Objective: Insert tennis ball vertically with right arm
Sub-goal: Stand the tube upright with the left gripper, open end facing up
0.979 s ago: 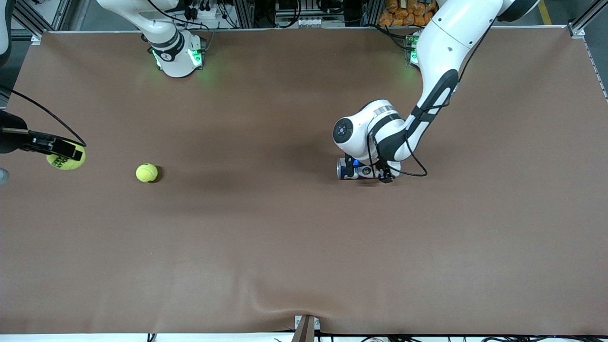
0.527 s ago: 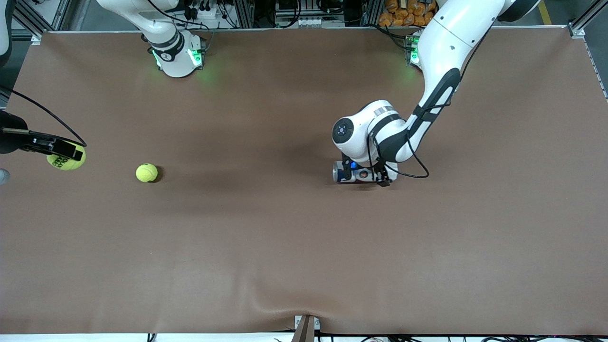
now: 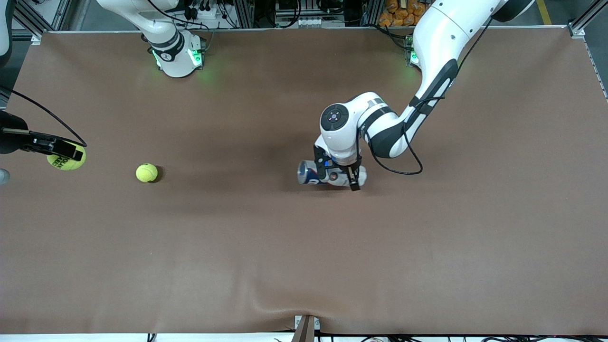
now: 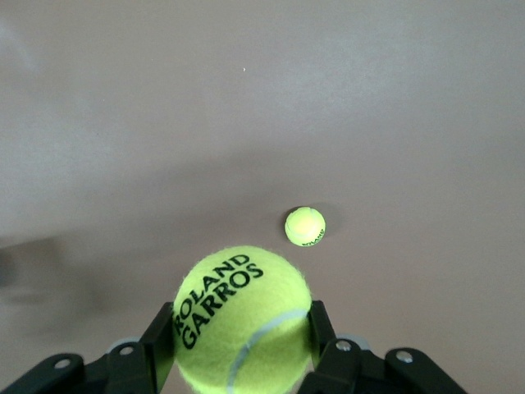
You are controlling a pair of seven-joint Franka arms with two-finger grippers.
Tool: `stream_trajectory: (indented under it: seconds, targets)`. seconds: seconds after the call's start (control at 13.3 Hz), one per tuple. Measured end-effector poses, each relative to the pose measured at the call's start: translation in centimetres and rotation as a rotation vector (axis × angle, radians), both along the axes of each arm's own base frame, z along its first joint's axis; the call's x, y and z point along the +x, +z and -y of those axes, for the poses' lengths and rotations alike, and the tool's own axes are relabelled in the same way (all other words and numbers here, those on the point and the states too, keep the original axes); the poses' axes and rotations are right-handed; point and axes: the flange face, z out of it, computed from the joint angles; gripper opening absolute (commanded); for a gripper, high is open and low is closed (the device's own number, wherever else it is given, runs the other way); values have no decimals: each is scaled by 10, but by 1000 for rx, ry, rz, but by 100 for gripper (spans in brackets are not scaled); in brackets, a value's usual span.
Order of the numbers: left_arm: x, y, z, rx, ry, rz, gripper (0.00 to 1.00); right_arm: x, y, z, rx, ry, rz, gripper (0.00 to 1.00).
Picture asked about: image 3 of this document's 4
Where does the aluminium frame post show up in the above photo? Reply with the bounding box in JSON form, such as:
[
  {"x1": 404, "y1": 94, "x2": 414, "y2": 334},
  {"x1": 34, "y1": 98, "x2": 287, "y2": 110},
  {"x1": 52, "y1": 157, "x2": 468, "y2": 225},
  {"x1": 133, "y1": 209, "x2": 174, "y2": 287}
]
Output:
[
  {"x1": 362, "y1": 0, "x2": 383, "y2": 27},
  {"x1": 233, "y1": 0, "x2": 255, "y2": 28}
]

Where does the aluminium frame strut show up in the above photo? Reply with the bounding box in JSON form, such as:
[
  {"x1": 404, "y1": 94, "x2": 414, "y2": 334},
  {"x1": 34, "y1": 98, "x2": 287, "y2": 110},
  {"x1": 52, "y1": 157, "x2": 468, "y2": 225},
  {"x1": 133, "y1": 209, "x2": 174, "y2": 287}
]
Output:
[
  {"x1": 568, "y1": 0, "x2": 608, "y2": 38},
  {"x1": 12, "y1": 0, "x2": 73, "y2": 46}
]

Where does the pile of orange items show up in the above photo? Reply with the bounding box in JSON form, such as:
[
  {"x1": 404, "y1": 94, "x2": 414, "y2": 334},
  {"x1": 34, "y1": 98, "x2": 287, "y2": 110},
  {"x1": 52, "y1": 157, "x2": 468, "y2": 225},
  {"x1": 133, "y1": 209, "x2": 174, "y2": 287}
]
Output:
[{"x1": 379, "y1": 0, "x2": 435, "y2": 27}]

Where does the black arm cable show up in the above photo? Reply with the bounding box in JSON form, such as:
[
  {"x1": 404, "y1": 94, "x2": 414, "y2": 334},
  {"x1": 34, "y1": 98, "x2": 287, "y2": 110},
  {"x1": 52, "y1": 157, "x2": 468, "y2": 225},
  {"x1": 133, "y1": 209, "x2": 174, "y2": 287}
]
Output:
[
  {"x1": 0, "y1": 87, "x2": 88, "y2": 147},
  {"x1": 356, "y1": 95, "x2": 424, "y2": 176}
]

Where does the printed yellow tennis ball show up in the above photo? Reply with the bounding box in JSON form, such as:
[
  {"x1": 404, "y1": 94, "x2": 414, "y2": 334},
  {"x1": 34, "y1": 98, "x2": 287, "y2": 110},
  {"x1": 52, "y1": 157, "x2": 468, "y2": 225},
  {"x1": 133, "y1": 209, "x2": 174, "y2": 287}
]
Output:
[{"x1": 47, "y1": 142, "x2": 87, "y2": 171}]

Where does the metal edge bracket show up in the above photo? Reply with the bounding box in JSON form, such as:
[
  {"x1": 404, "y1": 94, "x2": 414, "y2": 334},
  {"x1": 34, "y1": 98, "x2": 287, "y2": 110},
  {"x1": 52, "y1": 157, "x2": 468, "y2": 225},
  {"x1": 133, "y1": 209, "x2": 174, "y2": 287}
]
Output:
[{"x1": 294, "y1": 315, "x2": 320, "y2": 342}]

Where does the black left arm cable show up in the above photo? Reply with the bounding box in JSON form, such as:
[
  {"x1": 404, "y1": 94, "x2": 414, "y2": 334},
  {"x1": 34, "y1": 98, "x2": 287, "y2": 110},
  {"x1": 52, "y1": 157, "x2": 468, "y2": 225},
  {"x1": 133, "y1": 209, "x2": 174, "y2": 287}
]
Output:
[{"x1": 356, "y1": 95, "x2": 424, "y2": 176}]

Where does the silver tennis ball can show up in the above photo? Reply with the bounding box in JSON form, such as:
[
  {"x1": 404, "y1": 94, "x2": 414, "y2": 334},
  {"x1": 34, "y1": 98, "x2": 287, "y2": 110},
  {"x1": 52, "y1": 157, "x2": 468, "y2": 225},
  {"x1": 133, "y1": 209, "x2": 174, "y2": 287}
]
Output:
[{"x1": 297, "y1": 161, "x2": 367, "y2": 187}]

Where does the brown table mat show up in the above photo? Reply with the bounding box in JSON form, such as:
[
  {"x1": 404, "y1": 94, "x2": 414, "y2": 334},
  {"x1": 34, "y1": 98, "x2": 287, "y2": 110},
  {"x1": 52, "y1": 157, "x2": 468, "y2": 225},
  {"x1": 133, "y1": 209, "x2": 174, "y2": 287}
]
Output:
[{"x1": 0, "y1": 26, "x2": 608, "y2": 335}]

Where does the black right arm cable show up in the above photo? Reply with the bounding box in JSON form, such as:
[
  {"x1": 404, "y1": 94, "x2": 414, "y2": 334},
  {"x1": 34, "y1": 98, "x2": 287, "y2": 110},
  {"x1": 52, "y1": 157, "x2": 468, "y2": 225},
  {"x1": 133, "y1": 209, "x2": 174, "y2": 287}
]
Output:
[{"x1": 0, "y1": 87, "x2": 88, "y2": 147}]

